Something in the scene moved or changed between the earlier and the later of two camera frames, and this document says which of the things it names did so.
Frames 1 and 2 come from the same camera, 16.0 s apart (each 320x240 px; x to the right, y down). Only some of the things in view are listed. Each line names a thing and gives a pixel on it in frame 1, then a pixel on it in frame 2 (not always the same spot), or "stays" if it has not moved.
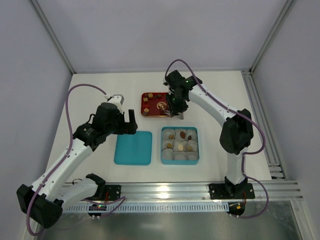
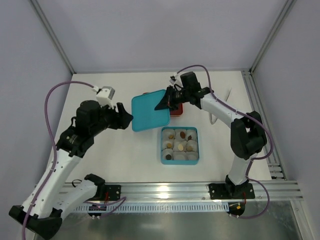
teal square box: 179,145 stays
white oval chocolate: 180,147 stays
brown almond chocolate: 182,134 stays
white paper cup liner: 166,132 stays
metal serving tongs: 180,115 to 210,113
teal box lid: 133,149 to 145,116
